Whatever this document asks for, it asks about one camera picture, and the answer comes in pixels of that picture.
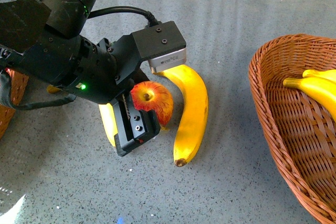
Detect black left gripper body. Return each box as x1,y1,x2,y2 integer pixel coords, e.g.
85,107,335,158
56,33,160,156

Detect red apple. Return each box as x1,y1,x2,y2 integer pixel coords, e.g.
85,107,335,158
131,81,174,127

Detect long yellow banana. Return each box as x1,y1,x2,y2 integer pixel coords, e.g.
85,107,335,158
157,65,209,167

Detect left wicker basket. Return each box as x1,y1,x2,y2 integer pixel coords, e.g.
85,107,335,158
1,68,29,137

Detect wicker basket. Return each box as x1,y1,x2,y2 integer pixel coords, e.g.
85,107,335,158
1,68,29,137
248,34,335,223

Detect right wicker basket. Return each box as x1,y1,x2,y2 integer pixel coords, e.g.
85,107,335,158
248,34,335,223

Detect yellow banana in basket front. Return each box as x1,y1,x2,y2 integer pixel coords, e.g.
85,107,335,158
282,77,335,120

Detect yellow banana in basket back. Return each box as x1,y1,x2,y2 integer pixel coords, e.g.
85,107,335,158
302,69,336,82

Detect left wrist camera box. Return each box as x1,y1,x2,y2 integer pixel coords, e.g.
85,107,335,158
132,21,187,73

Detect black camera cable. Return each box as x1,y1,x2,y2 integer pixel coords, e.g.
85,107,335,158
88,6,161,28

